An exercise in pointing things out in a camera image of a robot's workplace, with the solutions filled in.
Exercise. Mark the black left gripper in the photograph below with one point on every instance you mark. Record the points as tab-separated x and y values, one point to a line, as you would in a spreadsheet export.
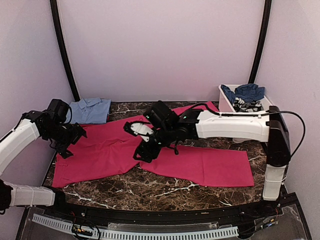
76	132

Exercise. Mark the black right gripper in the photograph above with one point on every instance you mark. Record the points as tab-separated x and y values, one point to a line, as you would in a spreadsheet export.
144	150

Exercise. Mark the pink trousers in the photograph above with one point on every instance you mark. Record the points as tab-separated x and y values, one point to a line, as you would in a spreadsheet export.
108	150

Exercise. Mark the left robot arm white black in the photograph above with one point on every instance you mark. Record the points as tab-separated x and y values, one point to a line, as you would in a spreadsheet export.
53	125

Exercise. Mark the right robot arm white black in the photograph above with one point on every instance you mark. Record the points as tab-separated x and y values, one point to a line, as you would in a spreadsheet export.
163	127

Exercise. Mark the folded light blue shirt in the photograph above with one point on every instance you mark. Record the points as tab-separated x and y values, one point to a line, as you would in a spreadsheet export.
89	111

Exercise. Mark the black white patterned garment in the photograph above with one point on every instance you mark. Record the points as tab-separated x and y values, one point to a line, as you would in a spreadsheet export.
240	105

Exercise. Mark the dark blue garment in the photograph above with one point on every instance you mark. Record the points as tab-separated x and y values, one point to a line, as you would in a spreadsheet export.
247	92

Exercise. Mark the white slotted cable duct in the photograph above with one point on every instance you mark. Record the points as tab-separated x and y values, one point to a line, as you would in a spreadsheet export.
138	233

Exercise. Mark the black front rail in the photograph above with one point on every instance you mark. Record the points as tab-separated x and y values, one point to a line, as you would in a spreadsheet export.
245	213

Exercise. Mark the left black corner post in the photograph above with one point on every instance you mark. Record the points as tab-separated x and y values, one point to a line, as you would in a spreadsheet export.
62	49

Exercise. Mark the black corner post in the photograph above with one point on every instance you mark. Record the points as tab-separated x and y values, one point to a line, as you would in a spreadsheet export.
62	49
261	41

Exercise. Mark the right black corner post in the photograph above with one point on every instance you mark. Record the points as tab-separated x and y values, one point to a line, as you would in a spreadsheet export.
261	41

